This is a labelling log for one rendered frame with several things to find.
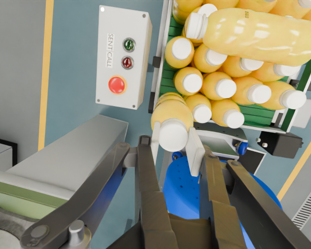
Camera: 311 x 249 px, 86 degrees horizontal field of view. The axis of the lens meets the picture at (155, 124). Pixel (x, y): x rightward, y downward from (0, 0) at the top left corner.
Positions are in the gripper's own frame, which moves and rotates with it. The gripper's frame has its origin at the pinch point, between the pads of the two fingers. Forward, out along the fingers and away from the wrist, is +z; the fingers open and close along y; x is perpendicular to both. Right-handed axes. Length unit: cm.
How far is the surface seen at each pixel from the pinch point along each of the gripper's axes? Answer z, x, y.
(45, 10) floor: 130, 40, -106
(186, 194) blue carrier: 13.0, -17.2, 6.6
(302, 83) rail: 33, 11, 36
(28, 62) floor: 130, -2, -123
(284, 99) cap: 19.6, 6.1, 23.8
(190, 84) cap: 18.9, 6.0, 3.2
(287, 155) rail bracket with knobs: 29.6, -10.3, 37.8
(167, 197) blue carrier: 15.7, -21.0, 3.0
